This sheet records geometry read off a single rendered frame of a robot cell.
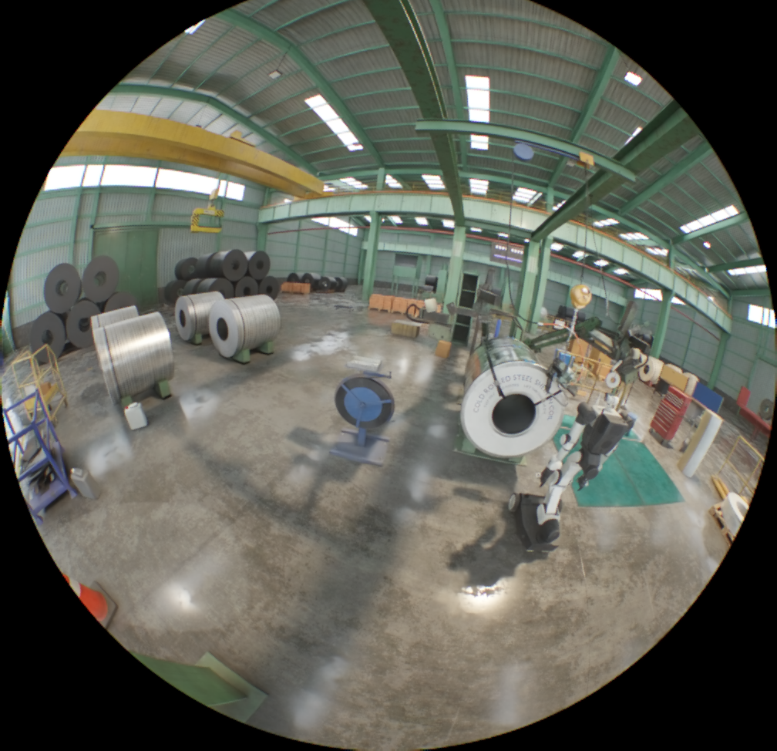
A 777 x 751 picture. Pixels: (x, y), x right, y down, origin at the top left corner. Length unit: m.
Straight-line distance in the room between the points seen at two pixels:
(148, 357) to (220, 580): 3.15
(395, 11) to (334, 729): 4.04
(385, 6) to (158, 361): 4.60
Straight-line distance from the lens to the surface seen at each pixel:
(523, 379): 2.54
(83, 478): 3.20
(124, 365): 4.11
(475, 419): 2.68
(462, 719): 2.12
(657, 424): 7.10
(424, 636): 1.98
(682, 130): 2.72
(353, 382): 2.41
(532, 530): 2.46
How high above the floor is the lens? 1.92
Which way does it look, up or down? 20 degrees down
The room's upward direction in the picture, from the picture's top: 7 degrees clockwise
